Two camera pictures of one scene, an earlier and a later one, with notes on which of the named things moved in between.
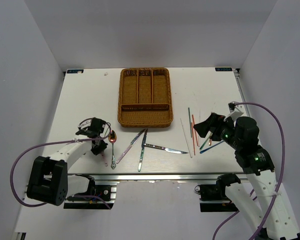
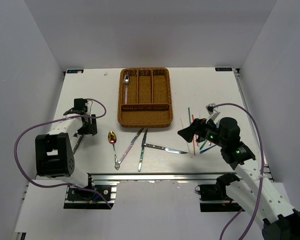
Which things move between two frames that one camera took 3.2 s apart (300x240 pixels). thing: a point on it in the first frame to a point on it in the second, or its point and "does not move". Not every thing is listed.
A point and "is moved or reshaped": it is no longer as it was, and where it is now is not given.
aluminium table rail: [201, 177] does not move
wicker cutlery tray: [145, 99] does not move
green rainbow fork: [207, 139] does not move
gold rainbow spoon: [112, 138] is moved or reshaped
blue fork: [205, 149] does not move
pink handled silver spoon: [102, 155] to [126, 80]
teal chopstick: [190, 120] does not move
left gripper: [97, 151] to [91, 128]
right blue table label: [223, 69] does not move
